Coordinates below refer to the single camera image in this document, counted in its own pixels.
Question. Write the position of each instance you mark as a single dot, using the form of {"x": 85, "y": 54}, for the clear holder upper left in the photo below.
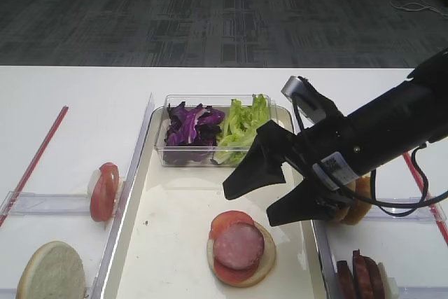
{"x": 24, "y": 203}

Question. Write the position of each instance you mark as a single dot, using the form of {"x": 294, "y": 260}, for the sesame bun top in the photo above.
{"x": 339, "y": 215}

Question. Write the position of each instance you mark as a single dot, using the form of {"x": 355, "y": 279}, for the white pusher block sausage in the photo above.
{"x": 389, "y": 284}

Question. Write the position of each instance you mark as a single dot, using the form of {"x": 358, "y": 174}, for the clear plastic salad container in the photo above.
{"x": 181, "y": 156}

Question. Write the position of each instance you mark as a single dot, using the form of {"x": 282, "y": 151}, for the purple cabbage leaves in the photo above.
{"x": 199, "y": 126}

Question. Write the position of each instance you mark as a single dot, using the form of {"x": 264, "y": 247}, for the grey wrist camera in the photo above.
{"x": 311, "y": 103}

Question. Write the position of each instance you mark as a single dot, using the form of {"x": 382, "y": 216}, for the clear holder lower right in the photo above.
{"x": 418, "y": 292}

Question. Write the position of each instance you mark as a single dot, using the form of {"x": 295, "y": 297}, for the sausage patty slice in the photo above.
{"x": 239, "y": 247}

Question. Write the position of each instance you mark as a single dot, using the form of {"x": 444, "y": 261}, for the upright white bun slice left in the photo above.
{"x": 55, "y": 270}

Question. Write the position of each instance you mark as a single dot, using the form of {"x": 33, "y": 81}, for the tomato slice on bun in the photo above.
{"x": 232, "y": 276}
{"x": 226, "y": 219}

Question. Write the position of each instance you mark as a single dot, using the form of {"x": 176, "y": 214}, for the left clear long rail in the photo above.
{"x": 98, "y": 287}

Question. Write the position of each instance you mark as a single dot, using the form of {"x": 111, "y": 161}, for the upper tomato slice on bun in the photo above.
{"x": 226, "y": 219}

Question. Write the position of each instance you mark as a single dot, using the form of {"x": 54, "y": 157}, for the white rectangular metal tray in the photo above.
{"x": 161, "y": 251}

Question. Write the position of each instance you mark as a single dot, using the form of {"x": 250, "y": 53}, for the lower tomato slice on bun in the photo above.
{"x": 232, "y": 276}

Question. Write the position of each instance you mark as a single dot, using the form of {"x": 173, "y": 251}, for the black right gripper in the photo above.
{"x": 329, "y": 152}

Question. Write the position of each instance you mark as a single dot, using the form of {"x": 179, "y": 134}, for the left red strip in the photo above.
{"x": 35, "y": 164}

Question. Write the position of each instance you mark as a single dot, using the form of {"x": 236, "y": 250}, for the green lettuce leaves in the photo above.
{"x": 239, "y": 129}

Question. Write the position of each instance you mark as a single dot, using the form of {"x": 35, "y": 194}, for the bottom bun on tray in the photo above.
{"x": 266, "y": 262}

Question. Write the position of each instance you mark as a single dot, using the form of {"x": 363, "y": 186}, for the rear sausage slices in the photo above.
{"x": 366, "y": 276}

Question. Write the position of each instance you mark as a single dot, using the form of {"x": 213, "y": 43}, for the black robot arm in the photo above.
{"x": 403, "y": 119}

